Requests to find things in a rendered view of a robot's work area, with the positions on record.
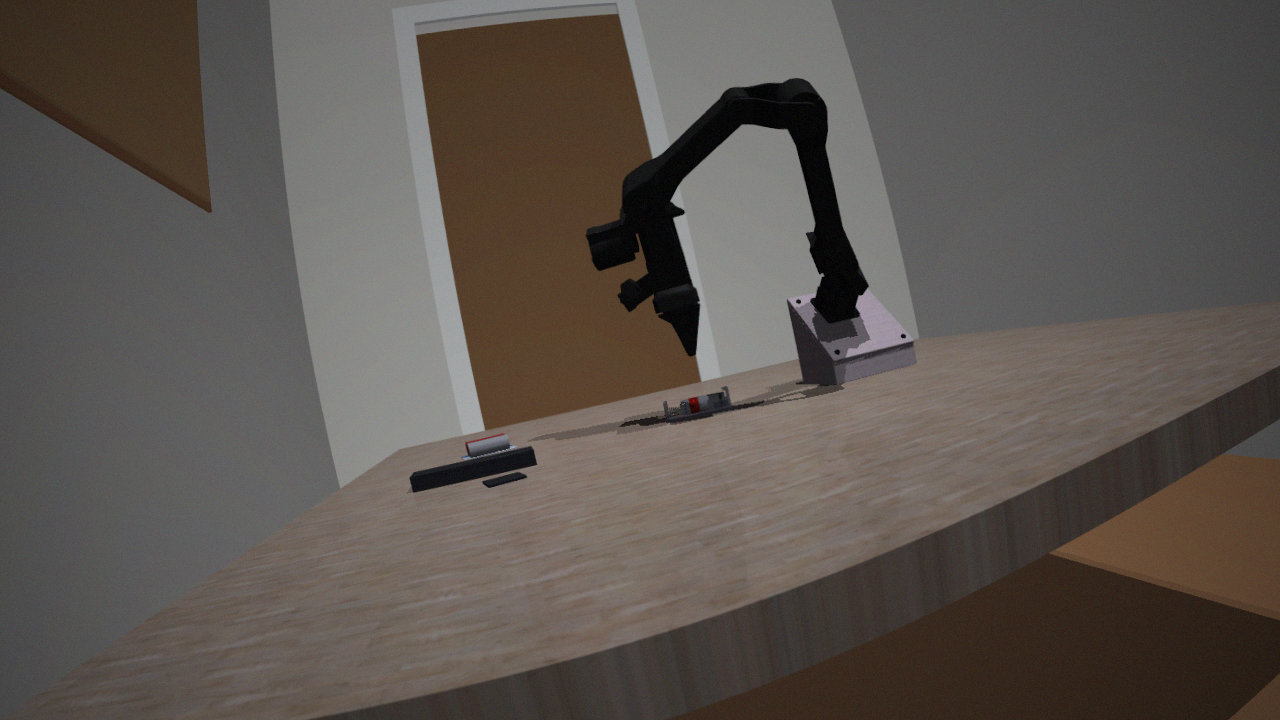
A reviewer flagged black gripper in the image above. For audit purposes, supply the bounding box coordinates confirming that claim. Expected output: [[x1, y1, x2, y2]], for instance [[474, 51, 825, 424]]
[[645, 246, 700, 356]]

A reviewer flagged grey and red battery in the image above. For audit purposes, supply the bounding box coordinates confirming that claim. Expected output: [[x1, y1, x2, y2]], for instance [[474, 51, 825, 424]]
[[681, 392, 726, 415]]

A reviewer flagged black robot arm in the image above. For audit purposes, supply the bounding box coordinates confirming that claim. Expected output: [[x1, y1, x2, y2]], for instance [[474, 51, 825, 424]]
[[586, 78, 869, 323]]

